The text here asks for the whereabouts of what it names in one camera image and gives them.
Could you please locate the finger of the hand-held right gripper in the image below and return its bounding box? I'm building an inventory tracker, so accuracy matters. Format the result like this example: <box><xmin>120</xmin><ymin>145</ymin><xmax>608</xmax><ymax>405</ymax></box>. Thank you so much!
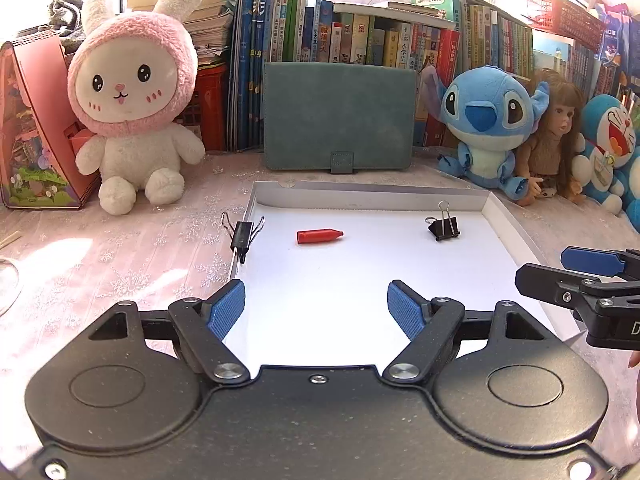
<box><xmin>515</xmin><ymin>262</ymin><xmax>608</xmax><ymax>321</ymax></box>
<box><xmin>560</xmin><ymin>246</ymin><xmax>640</xmax><ymax>281</ymax></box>

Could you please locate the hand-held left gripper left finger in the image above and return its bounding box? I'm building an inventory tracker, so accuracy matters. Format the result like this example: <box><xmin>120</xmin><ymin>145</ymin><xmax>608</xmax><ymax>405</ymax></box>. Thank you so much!
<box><xmin>85</xmin><ymin>280</ymin><xmax>252</xmax><ymax>386</ymax></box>

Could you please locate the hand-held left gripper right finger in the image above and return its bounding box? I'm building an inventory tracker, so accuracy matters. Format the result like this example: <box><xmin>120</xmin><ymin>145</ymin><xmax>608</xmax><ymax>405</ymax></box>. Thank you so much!
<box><xmin>382</xmin><ymin>280</ymin><xmax>551</xmax><ymax>386</ymax></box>

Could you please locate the white cardboard box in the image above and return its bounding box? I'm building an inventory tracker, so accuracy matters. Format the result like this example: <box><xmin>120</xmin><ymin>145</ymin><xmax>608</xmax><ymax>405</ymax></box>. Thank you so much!
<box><xmin>229</xmin><ymin>180</ymin><xmax>586</xmax><ymax>368</ymax></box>

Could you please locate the black binder clip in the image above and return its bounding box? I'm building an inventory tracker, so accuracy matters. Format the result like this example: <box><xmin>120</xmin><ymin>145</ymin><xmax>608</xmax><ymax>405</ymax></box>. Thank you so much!
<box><xmin>426</xmin><ymin>200</ymin><xmax>461</xmax><ymax>242</ymax></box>
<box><xmin>220</xmin><ymin>211</ymin><xmax>266</xmax><ymax>265</ymax></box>

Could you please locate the red crayon piece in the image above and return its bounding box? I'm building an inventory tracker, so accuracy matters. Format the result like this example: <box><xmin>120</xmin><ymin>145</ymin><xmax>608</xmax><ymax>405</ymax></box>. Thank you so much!
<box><xmin>296</xmin><ymin>229</ymin><xmax>345</xmax><ymax>246</ymax></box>

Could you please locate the blue robot cat plush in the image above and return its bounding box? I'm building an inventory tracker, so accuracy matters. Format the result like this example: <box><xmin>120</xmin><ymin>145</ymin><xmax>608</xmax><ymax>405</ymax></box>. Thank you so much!
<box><xmin>572</xmin><ymin>94</ymin><xmax>640</xmax><ymax>233</ymax></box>

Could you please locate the long-haired doll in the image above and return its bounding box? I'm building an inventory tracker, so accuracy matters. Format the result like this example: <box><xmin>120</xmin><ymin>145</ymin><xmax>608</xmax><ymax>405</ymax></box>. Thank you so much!
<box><xmin>515</xmin><ymin>67</ymin><xmax>588</xmax><ymax>208</ymax></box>

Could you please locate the blue alien plush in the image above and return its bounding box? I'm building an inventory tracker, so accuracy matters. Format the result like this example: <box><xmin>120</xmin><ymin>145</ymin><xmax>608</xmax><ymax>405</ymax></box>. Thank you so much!
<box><xmin>419</xmin><ymin>65</ymin><xmax>551</xmax><ymax>201</ymax></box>

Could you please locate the teal felt folder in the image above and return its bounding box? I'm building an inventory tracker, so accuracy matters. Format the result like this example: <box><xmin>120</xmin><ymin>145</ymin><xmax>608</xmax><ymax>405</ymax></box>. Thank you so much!
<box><xmin>262</xmin><ymin>61</ymin><xmax>418</xmax><ymax>175</ymax></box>

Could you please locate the blue printed bag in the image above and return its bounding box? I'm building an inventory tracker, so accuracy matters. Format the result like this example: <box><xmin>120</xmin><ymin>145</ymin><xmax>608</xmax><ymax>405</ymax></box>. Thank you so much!
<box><xmin>595</xmin><ymin>2</ymin><xmax>640</xmax><ymax>67</ymax></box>

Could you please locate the pink bunny plush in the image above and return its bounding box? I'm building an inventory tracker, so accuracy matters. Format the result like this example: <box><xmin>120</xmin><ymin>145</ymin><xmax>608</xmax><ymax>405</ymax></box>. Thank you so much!
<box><xmin>66</xmin><ymin>0</ymin><xmax>207</xmax><ymax>216</ymax></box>

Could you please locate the red plastic basket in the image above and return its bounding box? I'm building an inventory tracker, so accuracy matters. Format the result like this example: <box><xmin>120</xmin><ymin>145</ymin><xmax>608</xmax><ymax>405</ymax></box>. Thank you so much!
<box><xmin>522</xmin><ymin>0</ymin><xmax>606</xmax><ymax>53</ymax></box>

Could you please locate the pink house-shaped diorama box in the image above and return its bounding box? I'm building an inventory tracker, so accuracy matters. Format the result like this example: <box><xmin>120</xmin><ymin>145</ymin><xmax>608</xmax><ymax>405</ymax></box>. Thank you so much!
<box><xmin>0</xmin><ymin>35</ymin><xmax>101</xmax><ymax>211</ymax></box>

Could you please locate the row of upright books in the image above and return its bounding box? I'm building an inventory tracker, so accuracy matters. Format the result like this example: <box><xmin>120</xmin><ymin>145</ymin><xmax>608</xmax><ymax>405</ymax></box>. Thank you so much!
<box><xmin>227</xmin><ymin>0</ymin><xmax>640</xmax><ymax>153</ymax></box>

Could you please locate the stack of flat books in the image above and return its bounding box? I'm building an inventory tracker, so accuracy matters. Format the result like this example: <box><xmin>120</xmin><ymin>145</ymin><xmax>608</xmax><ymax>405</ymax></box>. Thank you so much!
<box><xmin>125</xmin><ymin>0</ymin><xmax>238</xmax><ymax>68</ymax></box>

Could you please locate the grey knitted cloth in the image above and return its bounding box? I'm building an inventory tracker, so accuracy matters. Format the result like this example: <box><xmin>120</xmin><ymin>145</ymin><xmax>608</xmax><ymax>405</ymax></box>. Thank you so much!
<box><xmin>47</xmin><ymin>0</ymin><xmax>88</xmax><ymax>41</ymax></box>

